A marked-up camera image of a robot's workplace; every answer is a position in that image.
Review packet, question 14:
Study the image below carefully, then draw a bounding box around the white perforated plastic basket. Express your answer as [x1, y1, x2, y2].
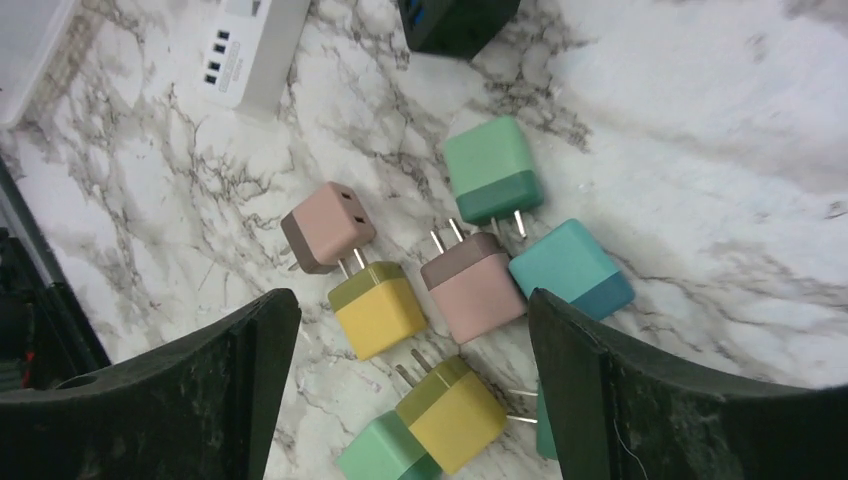
[1, 0, 79, 129]

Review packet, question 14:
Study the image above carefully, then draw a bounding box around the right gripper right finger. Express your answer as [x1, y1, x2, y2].
[528, 289, 847, 479]

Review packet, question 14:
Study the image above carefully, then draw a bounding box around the green plug adapter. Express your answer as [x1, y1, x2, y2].
[507, 383, 558, 461]
[443, 116, 544, 238]

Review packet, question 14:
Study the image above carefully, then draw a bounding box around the teal adapter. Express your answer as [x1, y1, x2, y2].
[508, 218, 635, 321]

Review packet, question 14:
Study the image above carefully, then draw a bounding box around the black power strip front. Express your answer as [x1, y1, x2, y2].
[397, 0, 521, 60]

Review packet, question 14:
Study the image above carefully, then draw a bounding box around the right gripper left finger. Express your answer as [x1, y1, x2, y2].
[1, 288, 301, 479]

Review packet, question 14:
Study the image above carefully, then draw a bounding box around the pink plug adapter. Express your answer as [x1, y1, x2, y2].
[281, 181, 376, 274]

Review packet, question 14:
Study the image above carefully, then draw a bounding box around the white power strip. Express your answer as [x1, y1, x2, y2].
[195, 0, 311, 121]

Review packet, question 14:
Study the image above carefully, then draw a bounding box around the yellow plug adapter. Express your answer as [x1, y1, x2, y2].
[328, 248, 428, 361]

